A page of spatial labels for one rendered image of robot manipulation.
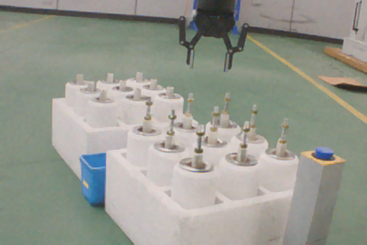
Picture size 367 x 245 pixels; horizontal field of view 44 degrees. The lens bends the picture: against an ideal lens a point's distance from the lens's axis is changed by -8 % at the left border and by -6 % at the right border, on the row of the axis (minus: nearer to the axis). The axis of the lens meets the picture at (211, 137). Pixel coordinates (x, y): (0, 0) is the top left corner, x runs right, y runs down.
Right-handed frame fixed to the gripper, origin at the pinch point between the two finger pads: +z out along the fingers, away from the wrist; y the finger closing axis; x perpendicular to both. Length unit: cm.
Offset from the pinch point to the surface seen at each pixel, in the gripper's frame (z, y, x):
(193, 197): 26.9, 0.1, 4.6
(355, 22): 2, -167, -435
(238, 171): 22.8, -9.0, -1.8
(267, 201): 29.2, -16.4, -1.7
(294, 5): -3, -131, -647
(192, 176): 22.5, 0.7, 4.5
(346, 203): 47, -51, -43
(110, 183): 36.9, 22.0, -18.9
